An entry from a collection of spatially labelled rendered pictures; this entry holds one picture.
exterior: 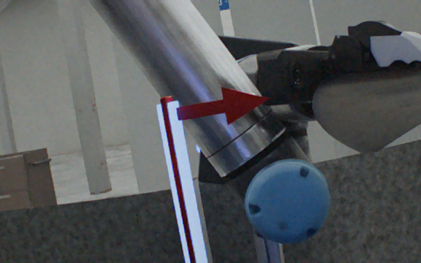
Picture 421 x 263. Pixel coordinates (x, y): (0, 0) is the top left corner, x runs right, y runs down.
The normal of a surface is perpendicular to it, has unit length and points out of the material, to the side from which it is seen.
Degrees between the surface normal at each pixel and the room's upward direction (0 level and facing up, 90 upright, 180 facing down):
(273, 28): 90
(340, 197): 90
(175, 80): 102
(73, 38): 90
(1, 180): 90
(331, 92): 166
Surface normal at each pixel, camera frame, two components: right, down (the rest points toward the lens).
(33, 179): 0.95, -0.15
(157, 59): -0.38, 0.33
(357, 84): 0.11, 0.98
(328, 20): -0.31, 0.11
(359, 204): 0.19, 0.02
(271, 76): -0.54, 0.07
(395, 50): -0.88, 0.07
